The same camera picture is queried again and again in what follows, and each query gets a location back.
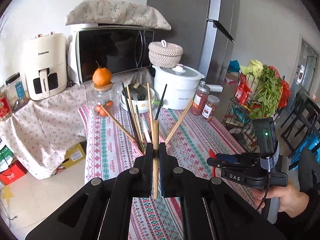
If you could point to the white bowl green handle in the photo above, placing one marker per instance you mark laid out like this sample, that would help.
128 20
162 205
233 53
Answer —
143 105

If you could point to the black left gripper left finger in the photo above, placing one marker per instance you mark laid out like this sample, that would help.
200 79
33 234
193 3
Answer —
142 182

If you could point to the pink plastic lattice basket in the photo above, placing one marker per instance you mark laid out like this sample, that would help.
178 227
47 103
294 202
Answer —
137 153

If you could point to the green leafy vegetables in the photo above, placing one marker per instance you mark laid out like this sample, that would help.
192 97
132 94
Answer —
265 89

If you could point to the white electric cooking pot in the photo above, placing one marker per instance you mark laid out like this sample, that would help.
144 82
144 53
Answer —
178 85

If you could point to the brown wooden chopstick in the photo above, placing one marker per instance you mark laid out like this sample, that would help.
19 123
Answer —
118 124

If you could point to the light wooden chopstick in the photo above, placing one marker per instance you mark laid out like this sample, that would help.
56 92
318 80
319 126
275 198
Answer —
150 111
155 140

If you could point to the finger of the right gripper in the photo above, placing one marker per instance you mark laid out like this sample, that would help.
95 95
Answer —
228 158

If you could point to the dark green pumpkin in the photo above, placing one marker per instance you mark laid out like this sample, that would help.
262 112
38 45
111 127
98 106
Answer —
138 90

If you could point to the orange tangerine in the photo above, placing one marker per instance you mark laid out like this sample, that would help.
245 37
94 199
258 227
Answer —
102 76

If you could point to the white plastic spoon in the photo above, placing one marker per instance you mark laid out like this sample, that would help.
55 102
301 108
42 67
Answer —
145 132

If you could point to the black wire vegetable rack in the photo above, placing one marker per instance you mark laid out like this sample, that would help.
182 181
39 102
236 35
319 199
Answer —
237 120

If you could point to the floral cloth cover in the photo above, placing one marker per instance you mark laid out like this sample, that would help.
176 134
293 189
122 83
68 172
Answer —
117 12

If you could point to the white floral side cloth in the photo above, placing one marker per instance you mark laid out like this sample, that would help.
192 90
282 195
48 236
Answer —
41 132

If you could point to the glass jar blue label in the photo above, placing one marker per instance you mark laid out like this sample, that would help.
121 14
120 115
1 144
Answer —
16 92

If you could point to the red box on floor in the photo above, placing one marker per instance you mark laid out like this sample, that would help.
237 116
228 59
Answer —
15 171

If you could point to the patterned striped tablecloth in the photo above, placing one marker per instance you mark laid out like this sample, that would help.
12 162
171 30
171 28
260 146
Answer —
110 152

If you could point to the tall jar red snacks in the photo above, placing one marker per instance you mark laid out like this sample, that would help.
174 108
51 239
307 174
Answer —
200 98

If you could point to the glass jar wooden lid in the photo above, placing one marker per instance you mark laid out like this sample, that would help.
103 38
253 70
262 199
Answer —
106 96

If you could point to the yellow cardboard box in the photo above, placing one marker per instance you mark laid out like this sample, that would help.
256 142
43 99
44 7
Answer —
73 156

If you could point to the person's right hand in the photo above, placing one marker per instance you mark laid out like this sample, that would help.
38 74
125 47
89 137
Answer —
291 200

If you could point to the cream air fryer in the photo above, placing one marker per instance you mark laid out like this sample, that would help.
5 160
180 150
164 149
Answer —
47 72

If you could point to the short jar brown snacks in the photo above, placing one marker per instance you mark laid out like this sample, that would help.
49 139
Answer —
210 107

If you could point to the blue plastic stool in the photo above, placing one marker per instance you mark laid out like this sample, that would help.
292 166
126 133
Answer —
310 143

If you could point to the black microwave oven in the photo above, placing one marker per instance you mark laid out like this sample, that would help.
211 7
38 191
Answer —
118 48

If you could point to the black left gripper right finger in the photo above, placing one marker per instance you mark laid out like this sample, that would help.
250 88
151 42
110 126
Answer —
168 182

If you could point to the woven rope lidded basket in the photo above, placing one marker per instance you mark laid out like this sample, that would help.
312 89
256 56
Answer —
165 54

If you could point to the black chopstick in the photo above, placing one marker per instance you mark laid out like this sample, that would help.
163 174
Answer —
126 103
161 103

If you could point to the grey refrigerator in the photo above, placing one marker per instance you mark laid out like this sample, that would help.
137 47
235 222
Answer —
205 29

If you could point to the red plastic spoon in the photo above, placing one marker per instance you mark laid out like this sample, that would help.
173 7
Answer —
212 156

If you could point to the patterned bamboo chopstick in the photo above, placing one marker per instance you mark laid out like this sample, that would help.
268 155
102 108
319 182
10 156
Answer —
135 121

